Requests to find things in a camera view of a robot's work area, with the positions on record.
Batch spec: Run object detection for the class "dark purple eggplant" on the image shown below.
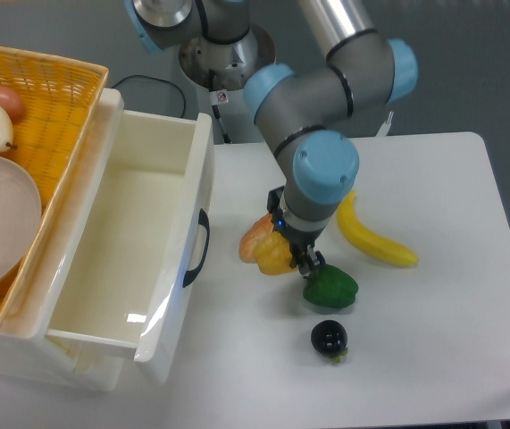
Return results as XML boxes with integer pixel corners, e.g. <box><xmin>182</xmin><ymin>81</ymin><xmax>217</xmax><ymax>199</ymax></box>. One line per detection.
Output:
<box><xmin>310</xmin><ymin>320</ymin><xmax>348</xmax><ymax>363</ymax></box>

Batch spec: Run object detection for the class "orange bread pastry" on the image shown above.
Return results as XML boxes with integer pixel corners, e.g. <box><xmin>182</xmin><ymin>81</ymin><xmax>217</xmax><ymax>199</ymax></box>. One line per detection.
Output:
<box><xmin>238</xmin><ymin>214</ymin><xmax>273</xmax><ymax>264</ymax></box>

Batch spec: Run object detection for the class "green bell pepper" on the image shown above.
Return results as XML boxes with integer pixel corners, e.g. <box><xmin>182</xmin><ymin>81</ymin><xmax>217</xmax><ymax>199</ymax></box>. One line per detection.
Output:
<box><xmin>303</xmin><ymin>265</ymin><xmax>359</xmax><ymax>308</ymax></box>

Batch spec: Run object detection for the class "yellow banana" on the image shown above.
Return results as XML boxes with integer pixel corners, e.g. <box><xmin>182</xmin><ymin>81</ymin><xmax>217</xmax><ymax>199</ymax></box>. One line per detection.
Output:
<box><xmin>336</xmin><ymin>190</ymin><xmax>419</xmax><ymax>267</ymax></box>

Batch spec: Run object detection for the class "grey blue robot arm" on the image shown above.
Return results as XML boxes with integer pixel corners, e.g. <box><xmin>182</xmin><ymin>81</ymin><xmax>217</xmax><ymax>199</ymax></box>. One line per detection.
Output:
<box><xmin>125</xmin><ymin>1</ymin><xmax>418</xmax><ymax>274</ymax></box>

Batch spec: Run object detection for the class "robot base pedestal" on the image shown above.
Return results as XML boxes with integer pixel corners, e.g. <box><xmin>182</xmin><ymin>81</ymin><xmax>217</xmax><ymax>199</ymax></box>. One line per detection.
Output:
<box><xmin>179</xmin><ymin>24</ymin><xmax>276</xmax><ymax>144</ymax></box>

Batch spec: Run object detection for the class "black cable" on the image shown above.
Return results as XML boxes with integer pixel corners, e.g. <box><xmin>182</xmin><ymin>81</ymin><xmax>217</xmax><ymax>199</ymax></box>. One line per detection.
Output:
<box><xmin>110</xmin><ymin>74</ymin><xmax>188</xmax><ymax>120</ymax></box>

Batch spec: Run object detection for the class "white plastic drawer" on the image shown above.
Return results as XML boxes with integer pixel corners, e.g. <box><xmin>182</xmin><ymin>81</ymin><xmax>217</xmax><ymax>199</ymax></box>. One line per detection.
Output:
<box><xmin>66</xmin><ymin>111</ymin><xmax>214</xmax><ymax>384</ymax></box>

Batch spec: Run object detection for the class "black drawer handle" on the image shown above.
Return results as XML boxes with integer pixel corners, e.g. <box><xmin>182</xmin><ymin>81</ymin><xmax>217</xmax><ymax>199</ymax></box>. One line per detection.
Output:
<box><xmin>182</xmin><ymin>208</ymin><xmax>211</xmax><ymax>288</ymax></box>

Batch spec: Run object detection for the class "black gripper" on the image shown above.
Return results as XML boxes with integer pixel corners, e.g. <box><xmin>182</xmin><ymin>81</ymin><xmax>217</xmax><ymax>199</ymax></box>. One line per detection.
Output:
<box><xmin>267</xmin><ymin>187</ymin><xmax>325</xmax><ymax>276</ymax></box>

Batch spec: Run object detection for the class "yellow bell pepper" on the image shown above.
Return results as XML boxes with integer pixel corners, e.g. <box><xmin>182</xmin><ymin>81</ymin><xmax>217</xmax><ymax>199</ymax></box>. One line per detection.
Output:
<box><xmin>254</xmin><ymin>231</ymin><xmax>294</xmax><ymax>275</ymax></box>

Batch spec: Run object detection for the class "yellow woven basket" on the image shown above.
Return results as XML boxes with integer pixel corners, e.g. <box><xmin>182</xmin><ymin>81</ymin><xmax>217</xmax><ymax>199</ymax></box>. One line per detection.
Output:
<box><xmin>0</xmin><ymin>46</ymin><xmax>109</xmax><ymax>327</ymax></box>

